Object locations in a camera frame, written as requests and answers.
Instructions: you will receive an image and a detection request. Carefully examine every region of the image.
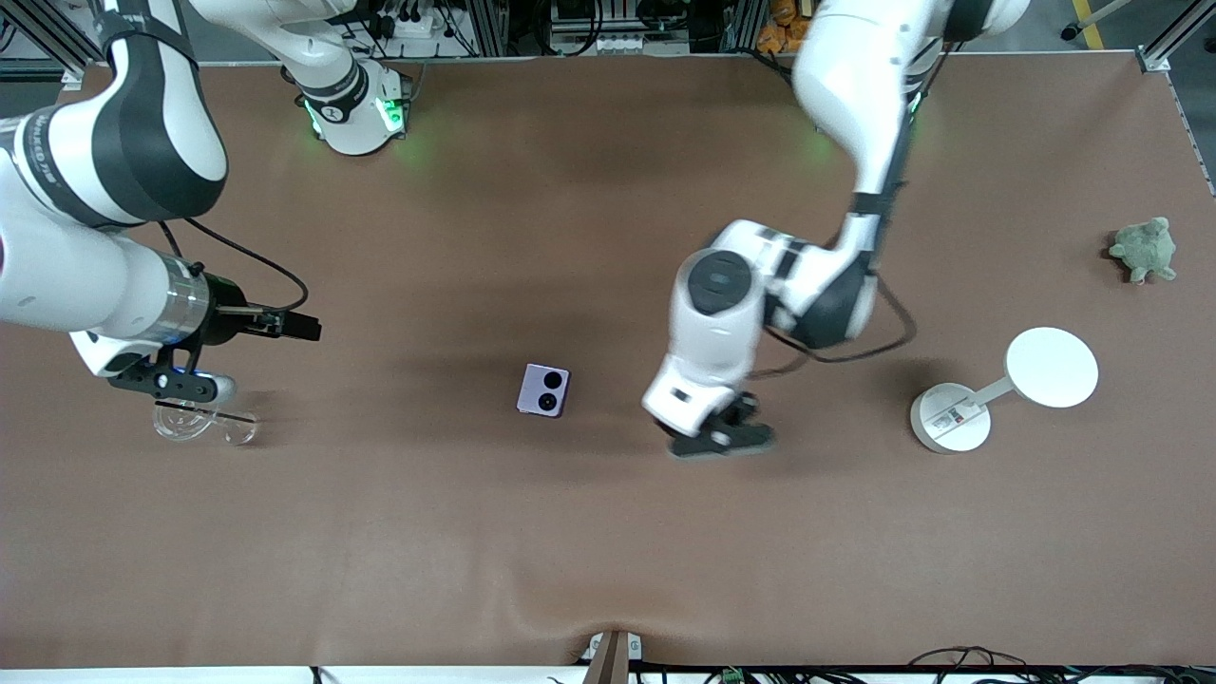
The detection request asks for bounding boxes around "white power strip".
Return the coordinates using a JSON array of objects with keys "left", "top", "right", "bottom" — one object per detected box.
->
[{"left": 378, "top": 9, "right": 449, "bottom": 41}]

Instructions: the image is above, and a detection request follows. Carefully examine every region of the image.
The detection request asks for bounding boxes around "grey table edge bracket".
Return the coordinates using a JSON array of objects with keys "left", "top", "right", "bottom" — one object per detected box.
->
[{"left": 581, "top": 630, "right": 643, "bottom": 684}]

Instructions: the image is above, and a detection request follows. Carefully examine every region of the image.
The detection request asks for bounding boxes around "black floor cable bundle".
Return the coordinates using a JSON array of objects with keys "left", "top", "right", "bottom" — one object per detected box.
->
[{"left": 907, "top": 646, "right": 1035, "bottom": 684}]

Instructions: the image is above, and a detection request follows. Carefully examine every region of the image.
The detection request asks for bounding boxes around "lilac flip phone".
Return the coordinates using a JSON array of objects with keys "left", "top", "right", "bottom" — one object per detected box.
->
[{"left": 516, "top": 363, "right": 571, "bottom": 419}]

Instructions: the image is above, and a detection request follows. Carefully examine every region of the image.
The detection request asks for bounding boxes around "brown table cover sheet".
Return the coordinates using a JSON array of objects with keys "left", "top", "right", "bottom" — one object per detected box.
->
[{"left": 0, "top": 52, "right": 1216, "bottom": 671}]

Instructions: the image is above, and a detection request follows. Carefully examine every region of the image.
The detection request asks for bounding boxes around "green plush turtle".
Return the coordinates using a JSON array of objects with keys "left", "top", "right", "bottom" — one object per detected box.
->
[{"left": 1109, "top": 217, "right": 1179, "bottom": 285}]

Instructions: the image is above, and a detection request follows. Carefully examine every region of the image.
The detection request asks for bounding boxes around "white round desk lamp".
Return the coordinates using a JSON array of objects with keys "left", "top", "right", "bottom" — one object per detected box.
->
[{"left": 909, "top": 327, "right": 1100, "bottom": 455}]

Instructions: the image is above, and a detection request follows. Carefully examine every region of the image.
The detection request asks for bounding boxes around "aluminium frame profile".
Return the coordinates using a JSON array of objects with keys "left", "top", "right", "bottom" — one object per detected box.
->
[
  {"left": 19, "top": 0, "right": 92, "bottom": 91},
  {"left": 1135, "top": 0, "right": 1216, "bottom": 75}
]

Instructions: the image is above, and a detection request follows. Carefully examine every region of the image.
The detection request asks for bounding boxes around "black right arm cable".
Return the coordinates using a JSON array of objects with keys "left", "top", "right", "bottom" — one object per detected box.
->
[{"left": 152, "top": 217, "right": 311, "bottom": 316}]

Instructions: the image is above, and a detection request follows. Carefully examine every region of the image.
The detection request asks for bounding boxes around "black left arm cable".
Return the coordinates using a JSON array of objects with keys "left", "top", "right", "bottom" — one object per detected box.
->
[{"left": 760, "top": 57, "right": 921, "bottom": 368}]

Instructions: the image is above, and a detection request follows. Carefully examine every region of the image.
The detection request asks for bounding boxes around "orange plush toy pile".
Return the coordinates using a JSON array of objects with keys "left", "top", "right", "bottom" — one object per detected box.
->
[{"left": 756, "top": 0, "right": 808, "bottom": 55}]

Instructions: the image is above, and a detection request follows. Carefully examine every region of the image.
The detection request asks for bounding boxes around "black drinking straw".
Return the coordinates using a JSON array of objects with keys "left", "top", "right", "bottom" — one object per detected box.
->
[{"left": 157, "top": 403, "right": 257, "bottom": 425}]

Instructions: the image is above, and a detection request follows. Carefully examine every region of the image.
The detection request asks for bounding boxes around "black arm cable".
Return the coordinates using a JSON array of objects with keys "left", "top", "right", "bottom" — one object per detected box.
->
[
  {"left": 152, "top": 217, "right": 311, "bottom": 316},
  {"left": 760, "top": 57, "right": 921, "bottom": 368}
]

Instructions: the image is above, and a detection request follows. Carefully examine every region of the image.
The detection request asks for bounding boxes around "clear plastic cup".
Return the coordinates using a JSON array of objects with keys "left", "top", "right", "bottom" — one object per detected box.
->
[{"left": 152, "top": 397, "right": 259, "bottom": 447}]

